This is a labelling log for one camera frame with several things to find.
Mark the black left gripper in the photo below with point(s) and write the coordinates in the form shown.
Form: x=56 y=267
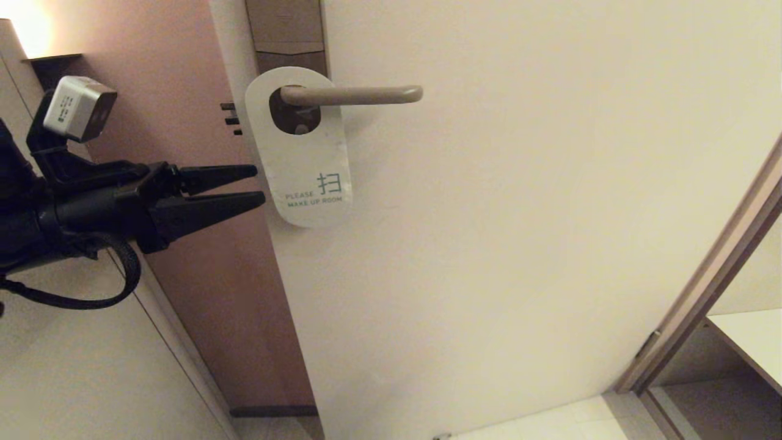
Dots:
x=122 y=214

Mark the blue and white door hanger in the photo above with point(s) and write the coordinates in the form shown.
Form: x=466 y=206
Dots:
x=302 y=165

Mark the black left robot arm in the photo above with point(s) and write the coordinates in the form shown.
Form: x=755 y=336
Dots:
x=18 y=201

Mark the brown door lock plate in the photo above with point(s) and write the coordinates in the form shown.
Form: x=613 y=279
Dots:
x=284 y=24

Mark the white door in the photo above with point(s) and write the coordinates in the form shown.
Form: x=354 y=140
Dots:
x=519 y=244

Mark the white shelf board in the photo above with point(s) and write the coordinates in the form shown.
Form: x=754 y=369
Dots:
x=754 y=342

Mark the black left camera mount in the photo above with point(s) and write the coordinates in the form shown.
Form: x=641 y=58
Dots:
x=67 y=168

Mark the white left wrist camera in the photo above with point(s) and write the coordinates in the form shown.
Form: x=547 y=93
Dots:
x=76 y=107

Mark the black wall lamp bracket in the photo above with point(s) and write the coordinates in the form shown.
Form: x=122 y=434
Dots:
x=58 y=67

